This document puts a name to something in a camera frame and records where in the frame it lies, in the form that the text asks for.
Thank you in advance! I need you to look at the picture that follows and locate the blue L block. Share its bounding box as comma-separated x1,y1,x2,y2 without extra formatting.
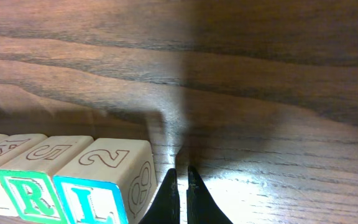
53,138,157,224

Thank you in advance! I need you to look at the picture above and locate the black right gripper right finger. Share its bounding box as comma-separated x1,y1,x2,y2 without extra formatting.
186,166,232,224

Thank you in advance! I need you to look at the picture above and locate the green R block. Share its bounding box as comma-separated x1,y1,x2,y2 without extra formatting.
0,135,94,224

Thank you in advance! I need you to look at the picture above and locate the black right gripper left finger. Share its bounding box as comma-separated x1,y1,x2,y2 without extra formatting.
139,168,180,224

